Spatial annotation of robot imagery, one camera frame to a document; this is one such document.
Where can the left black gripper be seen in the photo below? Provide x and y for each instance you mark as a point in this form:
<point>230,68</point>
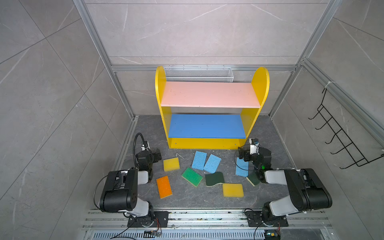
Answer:
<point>154,155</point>

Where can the right dark green wavy sponge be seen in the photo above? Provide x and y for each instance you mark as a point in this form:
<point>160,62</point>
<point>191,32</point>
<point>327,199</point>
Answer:
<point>253,179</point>

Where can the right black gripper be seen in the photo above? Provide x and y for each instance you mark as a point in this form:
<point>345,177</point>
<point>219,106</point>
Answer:
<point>243,154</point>

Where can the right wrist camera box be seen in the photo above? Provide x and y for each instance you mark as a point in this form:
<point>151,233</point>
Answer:
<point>254,142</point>

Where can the bright green yellow sponge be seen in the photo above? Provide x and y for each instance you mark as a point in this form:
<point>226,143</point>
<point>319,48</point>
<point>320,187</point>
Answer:
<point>192,177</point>

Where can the aluminium rail base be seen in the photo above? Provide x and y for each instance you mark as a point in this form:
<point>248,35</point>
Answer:
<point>208,224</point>

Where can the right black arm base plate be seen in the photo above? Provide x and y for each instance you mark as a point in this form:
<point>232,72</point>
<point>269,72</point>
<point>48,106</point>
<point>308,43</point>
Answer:
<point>256,218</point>

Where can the yellow shelf with coloured boards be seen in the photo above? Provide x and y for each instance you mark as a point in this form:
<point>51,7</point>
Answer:
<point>210,131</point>

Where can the dark green wavy sponge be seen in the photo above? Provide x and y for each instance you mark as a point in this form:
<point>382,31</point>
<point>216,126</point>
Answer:
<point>253,179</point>
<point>214,179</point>

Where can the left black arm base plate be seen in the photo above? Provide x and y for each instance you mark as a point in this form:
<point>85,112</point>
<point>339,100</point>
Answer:
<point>152,220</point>

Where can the black wire hook rack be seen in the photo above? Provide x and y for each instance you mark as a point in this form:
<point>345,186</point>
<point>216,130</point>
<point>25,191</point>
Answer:
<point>347,144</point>

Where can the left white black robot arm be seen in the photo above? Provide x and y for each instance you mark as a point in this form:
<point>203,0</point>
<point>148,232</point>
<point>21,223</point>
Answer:
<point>120,192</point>

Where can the orange yellow sponge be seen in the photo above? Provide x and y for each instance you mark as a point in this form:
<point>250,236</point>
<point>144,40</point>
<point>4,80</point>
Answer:
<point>164,187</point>

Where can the large yellow sponge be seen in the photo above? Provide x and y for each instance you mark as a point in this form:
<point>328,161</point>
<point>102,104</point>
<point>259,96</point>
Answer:
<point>233,190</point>

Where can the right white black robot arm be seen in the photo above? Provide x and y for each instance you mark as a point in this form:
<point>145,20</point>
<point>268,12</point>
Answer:
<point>306,190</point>

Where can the small yellow sponge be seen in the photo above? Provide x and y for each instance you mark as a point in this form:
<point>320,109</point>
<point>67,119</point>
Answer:
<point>171,164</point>

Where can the light blue sponge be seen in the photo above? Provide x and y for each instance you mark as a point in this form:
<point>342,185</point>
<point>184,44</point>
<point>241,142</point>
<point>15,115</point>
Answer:
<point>199,160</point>
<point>242,168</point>
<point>212,164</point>

